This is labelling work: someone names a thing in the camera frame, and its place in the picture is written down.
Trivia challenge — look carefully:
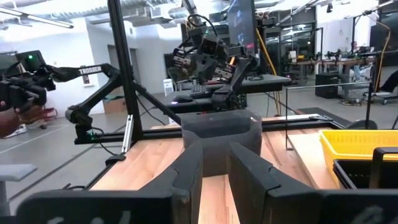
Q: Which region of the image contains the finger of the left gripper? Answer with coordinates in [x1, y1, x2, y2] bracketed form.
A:
[215, 57, 239, 82]
[167, 48, 191, 82]

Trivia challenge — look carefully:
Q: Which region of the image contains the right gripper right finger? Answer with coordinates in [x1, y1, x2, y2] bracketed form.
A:
[228, 142, 321, 224]

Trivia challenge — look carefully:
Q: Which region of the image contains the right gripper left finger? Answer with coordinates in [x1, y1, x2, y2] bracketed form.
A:
[136, 143, 203, 224]

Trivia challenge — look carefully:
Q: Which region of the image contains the dark grey translucent basket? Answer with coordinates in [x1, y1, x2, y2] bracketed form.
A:
[180, 108, 263, 177]

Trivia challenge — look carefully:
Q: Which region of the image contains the yellow plastic basket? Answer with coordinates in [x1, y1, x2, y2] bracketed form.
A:
[318, 128, 398, 189]
[319, 128, 398, 162]
[322, 129, 398, 161]

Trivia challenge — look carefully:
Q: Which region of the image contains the black plastic basket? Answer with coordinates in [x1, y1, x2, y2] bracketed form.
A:
[332, 157, 398, 190]
[334, 159, 398, 190]

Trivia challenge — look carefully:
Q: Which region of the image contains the black headset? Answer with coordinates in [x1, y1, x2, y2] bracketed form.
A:
[247, 72, 266, 82]

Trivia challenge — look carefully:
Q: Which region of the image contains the black keyboard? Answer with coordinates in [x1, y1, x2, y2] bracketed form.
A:
[189, 83, 215, 99]

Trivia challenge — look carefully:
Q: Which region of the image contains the white air purifier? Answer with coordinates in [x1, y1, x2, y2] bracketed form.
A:
[162, 78, 175, 97]

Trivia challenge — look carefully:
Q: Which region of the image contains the black computer mouse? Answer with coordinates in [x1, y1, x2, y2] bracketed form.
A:
[172, 95, 194, 105]

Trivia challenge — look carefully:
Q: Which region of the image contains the dark grey desk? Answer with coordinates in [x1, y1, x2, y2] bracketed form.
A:
[164, 73, 293, 114]

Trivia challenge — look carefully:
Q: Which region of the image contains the black computer monitor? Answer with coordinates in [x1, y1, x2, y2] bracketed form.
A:
[226, 0, 258, 54]

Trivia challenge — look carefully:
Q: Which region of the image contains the cardboard box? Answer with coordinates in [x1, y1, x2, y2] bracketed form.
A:
[102, 95, 128, 114]

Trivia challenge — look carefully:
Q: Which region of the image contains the black cabinet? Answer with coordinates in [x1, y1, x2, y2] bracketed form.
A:
[314, 72, 342, 100]

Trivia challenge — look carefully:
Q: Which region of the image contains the person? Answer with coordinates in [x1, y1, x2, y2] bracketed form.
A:
[348, 40, 365, 82]

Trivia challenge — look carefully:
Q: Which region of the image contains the red cart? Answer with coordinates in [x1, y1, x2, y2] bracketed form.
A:
[40, 106, 59, 123]

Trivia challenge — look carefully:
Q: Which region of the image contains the black upright pole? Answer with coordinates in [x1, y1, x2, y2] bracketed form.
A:
[346, 51, 379, 130]

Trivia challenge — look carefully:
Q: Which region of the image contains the ceiling light strip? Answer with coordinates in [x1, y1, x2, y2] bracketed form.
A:
[0, 5, 75, 30]

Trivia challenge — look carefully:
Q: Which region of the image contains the grey stool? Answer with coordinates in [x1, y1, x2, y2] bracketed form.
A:
[0, 164, 39, 217]

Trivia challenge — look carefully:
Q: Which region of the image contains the white shoe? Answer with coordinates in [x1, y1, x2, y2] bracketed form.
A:
[2, 123, 29, 139]

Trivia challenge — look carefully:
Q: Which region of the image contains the yellow hanging cable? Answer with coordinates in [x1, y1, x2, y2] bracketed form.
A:
[373, 17, 392, 93]
[254, 27, 283, 115]

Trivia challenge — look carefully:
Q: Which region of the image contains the black aluminium table frame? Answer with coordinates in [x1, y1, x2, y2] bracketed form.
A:
[73, 0, 346, 166]

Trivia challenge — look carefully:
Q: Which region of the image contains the silver frame bracket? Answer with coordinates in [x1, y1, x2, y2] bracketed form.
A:
[121, 114, 135, 156]

